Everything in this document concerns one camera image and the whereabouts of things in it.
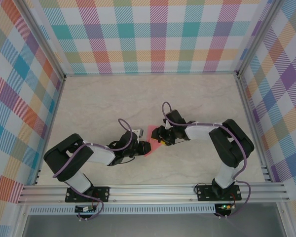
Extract pink cloth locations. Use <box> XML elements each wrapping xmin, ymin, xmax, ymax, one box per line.
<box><xmin>143</xmin><ymin>125</ymin><xmax>164</xmax><ymax>158</ymax></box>

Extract grey metal panel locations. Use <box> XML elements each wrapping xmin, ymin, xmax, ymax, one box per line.
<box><xmin>22</xmin><ymin>214</ymin><xmax>287</xmax><ymax>237</ymax></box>

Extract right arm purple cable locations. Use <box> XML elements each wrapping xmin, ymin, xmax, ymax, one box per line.
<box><xmin>161</xmin><ymin>101</ymin><xmax>252</xmax><ymax>220</ymax></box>

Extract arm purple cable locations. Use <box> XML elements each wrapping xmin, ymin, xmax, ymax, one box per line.
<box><xmin>52</xmin><ymin>118</ymin><xmax>135</xmax><ymax>221</ymax></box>
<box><xmin>161</xmin><ymin>101</ymin><xmax>252</xmax><ymax>220</ymax></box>

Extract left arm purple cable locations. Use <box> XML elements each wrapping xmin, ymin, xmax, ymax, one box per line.
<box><xmin>52</xmin><ymin>118</ymin><xmax>135</xmax><ymax>221</ymax></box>

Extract aluminium mounting rail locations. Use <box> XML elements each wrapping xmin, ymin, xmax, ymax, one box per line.
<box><xmin>16</xmin><ymin>182</ymin><xmax>291</xmax><ymax>205</ymax></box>

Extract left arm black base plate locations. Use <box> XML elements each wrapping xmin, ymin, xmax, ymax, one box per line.
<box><xmin>65</xmin><ymin>186</ymin><xmax>111</xmax><ymax>203</ymax></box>

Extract aluminium back floor rail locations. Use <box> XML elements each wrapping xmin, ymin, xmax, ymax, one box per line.
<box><xmin>64</xmin><ymin>71</ymin><xmax>239</xmax><ymax>78</ymax></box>

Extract slotted grey cable duct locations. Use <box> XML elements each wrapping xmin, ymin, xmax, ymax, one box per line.
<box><xmin>29</xmin><ymin>205</ymin><xmax>217</xmax><ymax>215</ymax></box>

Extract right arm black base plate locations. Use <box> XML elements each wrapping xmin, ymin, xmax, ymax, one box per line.
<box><xmin>195</xmin><ymin>184</ymin><xmax>242</xmax><ymax>202</ymax></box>

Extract aluminium side floor rail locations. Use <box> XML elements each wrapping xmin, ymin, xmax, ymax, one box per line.
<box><xmin>236</xmin><ymin>75</ymin><xmax>272</xmax><ymax>183</ymax></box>
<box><xmin>34</xmin><ymin>77</ymin><xmax>66</xmax><ymax>186</ymax></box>

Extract aluminium corner post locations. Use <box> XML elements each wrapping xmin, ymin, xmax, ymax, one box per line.
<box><xmin>14</xmin><ymin>0</ymin><xmax>67</xmax><ymax>81</ymax></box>
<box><xmin>236</xmin><ymin>0</ymin><xmax>286</xmax><ymax>78</ymax></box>

